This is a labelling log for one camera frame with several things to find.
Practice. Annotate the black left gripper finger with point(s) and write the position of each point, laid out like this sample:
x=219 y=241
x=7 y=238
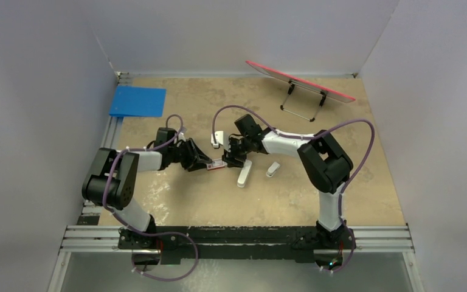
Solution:
x=197 y=154
x=197 y=164

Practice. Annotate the aluminium front rail frame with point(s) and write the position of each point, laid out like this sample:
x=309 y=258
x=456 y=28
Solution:
x=370 y=239

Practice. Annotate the aluminium left rail frame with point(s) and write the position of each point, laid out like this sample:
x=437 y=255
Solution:
x=109 y=140

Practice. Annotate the aluminium rail frame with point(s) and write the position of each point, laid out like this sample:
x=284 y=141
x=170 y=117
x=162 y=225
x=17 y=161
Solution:
x=109 y=140
x=370 y=239

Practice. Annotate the blue plastic board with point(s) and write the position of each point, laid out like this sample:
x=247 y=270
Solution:
x=131 y=101

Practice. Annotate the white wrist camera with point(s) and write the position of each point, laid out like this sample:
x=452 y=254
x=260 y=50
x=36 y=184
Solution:
x=217 y=139
x=181 y=135

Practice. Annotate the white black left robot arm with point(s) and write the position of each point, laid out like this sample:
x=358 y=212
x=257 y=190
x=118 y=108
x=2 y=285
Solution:
x=112 y=175

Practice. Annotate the red white staple box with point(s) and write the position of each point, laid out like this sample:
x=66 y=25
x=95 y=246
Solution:
x=216 y=164

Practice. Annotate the small white stapler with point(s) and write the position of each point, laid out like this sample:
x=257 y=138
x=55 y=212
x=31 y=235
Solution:
x=272 y=169

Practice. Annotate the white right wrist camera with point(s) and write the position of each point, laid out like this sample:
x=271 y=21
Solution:
x=217 y=139

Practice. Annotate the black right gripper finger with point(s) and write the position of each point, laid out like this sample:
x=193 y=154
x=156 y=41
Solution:
x=233 y=163
x=229 y=156

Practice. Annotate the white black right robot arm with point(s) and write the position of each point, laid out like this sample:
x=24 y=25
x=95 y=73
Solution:
x=326 y=164

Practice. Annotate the black wire tablet stand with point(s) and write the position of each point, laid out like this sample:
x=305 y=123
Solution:
x=303 y=100

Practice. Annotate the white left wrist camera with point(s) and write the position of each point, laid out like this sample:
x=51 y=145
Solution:
x=181 y=135

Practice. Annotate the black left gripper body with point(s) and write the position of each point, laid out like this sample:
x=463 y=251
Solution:
x=183 y=154

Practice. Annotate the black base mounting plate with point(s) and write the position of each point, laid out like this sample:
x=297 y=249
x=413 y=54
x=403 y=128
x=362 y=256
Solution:
x=302 y=244

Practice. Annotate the red tablet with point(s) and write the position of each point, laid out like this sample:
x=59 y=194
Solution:
x=298 y=80

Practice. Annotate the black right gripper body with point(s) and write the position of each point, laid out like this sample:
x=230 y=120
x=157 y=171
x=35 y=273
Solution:
x=241 y=146

